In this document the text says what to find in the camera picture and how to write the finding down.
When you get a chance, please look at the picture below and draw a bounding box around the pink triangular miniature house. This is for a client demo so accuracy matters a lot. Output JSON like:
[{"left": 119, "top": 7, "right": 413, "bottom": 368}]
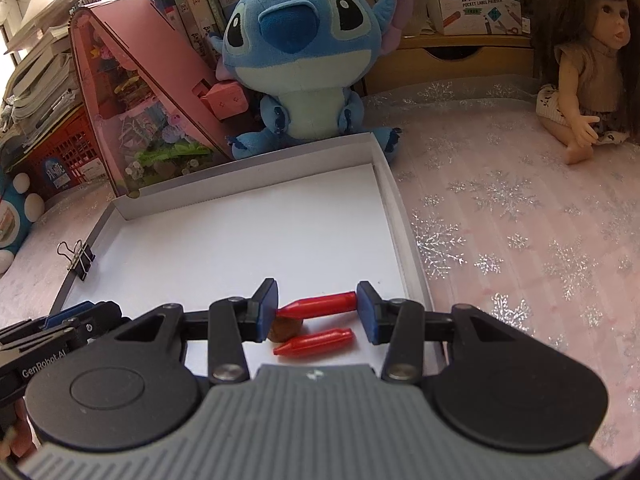
[{"left": 70, "top": 0, "right": 233, "bottom": 196}]

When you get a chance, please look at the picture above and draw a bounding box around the brown haired baby doll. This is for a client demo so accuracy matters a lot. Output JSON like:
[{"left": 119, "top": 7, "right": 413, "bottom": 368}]
[{"left": 532, "top": 0, "right": 639, "bottom": 165}]

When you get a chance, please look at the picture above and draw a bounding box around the stack of papers and books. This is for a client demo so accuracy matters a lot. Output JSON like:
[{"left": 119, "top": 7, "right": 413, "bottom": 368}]
[{"left": 1, "top": 0, "right": 100, "bottom": 166}]

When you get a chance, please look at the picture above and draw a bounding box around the brown hazelnut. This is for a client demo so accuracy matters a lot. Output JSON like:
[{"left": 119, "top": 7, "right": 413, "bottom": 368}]
[{"left": 268, "top": 318, "right": 304, "bottom": 344}]

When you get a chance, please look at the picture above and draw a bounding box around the Doraemon plush toy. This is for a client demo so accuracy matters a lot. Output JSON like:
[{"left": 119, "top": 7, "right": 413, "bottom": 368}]
[{"left": 0, "top": 171, "right": 46, "bottom": 274}]

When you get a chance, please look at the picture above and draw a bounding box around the person left hand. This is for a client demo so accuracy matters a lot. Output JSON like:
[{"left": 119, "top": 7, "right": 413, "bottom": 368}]
[{"left": 1, "top": 399, "right": 37, "bottom": 462}]

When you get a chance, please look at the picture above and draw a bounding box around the red crayon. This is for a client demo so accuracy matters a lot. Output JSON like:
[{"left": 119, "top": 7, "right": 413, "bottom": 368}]
[
  {"left": 272, "top": 328, "right": 355, "bottom": 359},
  {"left": 277, "top": 292, "right": 358, "bottom": 320}
]

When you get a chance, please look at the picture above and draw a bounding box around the white cardboard box tray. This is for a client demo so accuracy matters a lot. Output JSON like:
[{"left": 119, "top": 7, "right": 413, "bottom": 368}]
[{"left": 53, "top": 133, "right": 442, "bottom": 379}]

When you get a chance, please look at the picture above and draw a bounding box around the red plastic crate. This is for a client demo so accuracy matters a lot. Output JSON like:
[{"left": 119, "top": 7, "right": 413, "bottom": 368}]
[{"left": 11, "top": 105, "right": 106, "bottom": 200}]

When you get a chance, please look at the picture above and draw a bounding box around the wooden drawer organizer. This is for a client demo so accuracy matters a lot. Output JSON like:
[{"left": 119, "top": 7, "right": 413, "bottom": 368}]
[{"left": 355, "top": 34, "right": 537, "bottom": 96}]

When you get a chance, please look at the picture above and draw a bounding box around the blue Stitch plush toy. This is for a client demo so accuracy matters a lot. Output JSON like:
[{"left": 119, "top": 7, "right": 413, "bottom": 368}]
[{"left": 208, "top": 0, "right": 413, "bottom": 159}]

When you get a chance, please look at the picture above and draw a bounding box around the black binder clip on edge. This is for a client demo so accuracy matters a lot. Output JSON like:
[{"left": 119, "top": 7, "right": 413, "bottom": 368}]
[{"left": 56, "top": 240, "right": 96, "bottom": 281}]

